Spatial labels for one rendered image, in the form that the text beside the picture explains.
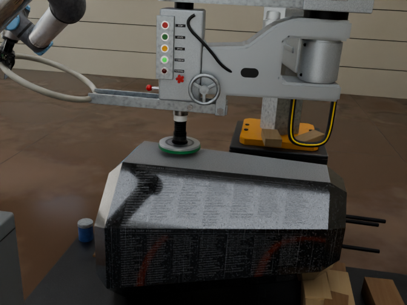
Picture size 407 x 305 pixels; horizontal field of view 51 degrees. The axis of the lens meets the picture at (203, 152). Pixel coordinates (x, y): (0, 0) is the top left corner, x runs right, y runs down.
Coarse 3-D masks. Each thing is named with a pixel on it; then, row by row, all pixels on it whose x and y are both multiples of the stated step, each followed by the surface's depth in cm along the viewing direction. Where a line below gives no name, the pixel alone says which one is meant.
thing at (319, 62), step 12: (300, 48) 206; (312, 48) 197; (324, 48) 195; (336, 48) 196; (300, 60) 204; (312, 60) 198; (324, 60) 196; (336, 60) 198; (300, 72) 205; (312, 72) 200; (324, 72) 198; (336, 72) 201
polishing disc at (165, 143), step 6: (168, 138) 229; (192, 138) 231; (162, 144) 219; (168, 144) 220; (174, 144) 220; (186, 144) 221; (192, 144) 222; (198, 144) 222; (174, 150) 214; (180, 150) 214; (186, 150) 215
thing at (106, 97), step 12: (96, 96) 211; (108, 96) 211; (120, 96) 211; (132, 96) 222; (144, 96) 221; (156, 96) 221; (156, 108) 212; (168, 108) 212; (180, 108) 211; (192, 108) 210; (204, 108) 211
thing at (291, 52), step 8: (264, 24) 259; (288, 40) 231; (296, 40) 215; (288, 48) 226; (296, 48) 214; (288, 56) 230; (296, 56) 214; (288, 64) 229; (296, 64) 215; (296, 72) 216
